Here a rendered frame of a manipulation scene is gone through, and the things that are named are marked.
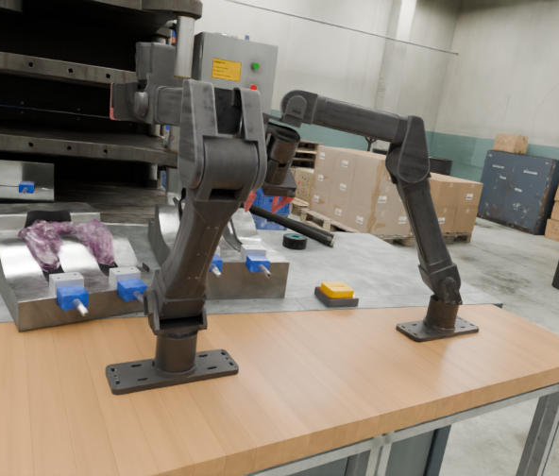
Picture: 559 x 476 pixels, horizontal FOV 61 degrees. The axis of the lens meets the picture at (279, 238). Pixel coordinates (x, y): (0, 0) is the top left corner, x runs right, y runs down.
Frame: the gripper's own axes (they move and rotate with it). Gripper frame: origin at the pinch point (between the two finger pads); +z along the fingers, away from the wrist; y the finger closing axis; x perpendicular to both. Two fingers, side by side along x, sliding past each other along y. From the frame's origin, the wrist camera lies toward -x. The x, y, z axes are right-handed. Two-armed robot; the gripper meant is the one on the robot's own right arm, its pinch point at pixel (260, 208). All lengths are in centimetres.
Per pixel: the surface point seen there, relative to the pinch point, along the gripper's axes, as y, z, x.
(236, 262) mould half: 4.5, 9.7, 7.2
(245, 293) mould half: 1.6, 16.1, 10.9
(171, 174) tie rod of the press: 8, 40, -61
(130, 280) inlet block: 27.1, 8.7, 13.1
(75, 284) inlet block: 36.9, 7.6, 14.8
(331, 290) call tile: -17.9, 12.0, 13.8
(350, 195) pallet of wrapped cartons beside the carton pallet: -231, 215, -273
